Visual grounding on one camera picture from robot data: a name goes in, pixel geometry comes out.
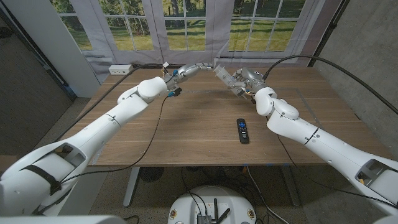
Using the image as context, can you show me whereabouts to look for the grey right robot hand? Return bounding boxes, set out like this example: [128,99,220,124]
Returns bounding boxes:
[231,67,268,100]

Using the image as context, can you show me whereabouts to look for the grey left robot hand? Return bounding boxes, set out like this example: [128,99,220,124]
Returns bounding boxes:
[164,63,215,91]

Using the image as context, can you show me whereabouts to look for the clear plastic syringe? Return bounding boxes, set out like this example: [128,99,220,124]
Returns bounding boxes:
[213,64,249,100]

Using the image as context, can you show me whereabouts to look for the black TV remote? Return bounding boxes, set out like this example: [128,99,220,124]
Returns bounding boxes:
[236,118,250,145]

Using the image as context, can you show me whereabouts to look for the printed window backdrop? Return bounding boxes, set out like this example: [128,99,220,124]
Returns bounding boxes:
[49,0,343,84]

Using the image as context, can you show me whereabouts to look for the white power strip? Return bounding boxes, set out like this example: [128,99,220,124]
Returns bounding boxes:
[108,64,134,76]

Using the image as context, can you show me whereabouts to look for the black backdrop stand pole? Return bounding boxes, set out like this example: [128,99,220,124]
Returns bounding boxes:
[307,0,351,68]

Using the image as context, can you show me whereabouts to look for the black round fan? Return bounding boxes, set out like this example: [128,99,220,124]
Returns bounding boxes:
[139,167,165,184]

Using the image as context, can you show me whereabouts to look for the white table leg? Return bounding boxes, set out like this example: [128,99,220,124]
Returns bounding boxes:
[281,166,302,208]
[123,167,141,208]

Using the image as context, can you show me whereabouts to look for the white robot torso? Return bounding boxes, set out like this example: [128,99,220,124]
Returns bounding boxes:
[167,185,257,224]

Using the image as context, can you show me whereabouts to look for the white panel board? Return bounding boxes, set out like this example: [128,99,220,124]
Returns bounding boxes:
[2,0,102,98]

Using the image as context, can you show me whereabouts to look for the brown cardboard box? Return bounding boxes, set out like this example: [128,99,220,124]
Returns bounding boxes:
[0,154,18,172]

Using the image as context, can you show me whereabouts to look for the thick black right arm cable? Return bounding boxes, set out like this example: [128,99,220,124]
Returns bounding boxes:
[262,55,398,114]

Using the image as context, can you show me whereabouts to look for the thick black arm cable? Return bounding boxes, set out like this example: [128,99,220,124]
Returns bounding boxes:
[262,55,398,114]
[52,63,181,143]

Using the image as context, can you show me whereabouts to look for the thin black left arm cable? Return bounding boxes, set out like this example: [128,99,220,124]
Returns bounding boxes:
[60,95,170,184]

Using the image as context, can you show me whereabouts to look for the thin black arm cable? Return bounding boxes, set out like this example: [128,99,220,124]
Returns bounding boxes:
[266,116,398,208]
[60,95,170,184]

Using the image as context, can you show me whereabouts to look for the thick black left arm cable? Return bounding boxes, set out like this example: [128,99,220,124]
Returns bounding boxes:
[52,63,181,143]

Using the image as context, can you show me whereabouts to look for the white floor cable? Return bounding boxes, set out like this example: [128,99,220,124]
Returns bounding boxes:
[246,166,290,224]

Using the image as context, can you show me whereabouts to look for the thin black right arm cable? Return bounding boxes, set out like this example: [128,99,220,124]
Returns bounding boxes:
[266,116,398,208]

